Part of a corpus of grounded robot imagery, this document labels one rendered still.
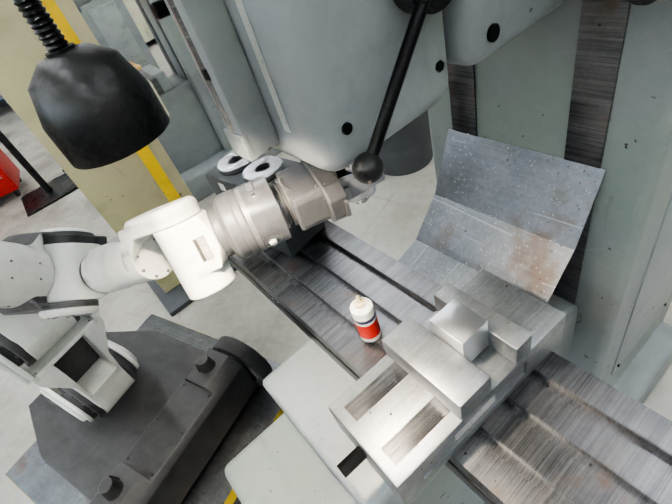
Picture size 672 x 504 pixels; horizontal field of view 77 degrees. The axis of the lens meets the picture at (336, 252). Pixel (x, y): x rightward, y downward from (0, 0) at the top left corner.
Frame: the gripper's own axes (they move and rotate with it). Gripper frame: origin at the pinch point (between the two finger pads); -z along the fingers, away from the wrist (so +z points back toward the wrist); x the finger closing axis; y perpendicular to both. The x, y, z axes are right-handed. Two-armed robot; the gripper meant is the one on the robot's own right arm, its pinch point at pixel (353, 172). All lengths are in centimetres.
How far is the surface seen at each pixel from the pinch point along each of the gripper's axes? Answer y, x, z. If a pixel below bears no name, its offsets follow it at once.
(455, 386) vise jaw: 22.4, -21.4, 0.1
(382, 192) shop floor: 124, 157, -56
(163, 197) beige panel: 72, 162, 58
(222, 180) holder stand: 15.1, 42.2, 18.7
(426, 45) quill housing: -14.9, -7.7, -8.3
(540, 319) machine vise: 26.3, -16.5, -17.3
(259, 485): 54, -6, 37
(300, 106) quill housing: -15.3, -10.5, 5.9
